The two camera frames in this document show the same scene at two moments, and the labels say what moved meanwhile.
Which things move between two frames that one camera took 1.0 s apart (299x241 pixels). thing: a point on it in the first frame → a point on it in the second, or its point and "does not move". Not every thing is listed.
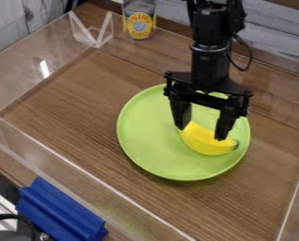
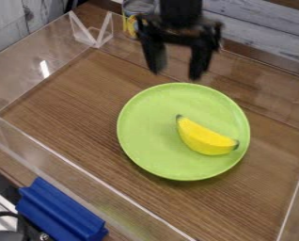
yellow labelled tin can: x=139 y=17 does not move
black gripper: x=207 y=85 → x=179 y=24
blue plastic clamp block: x=57 y=216 does not move
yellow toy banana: x=199 y=137 does not move
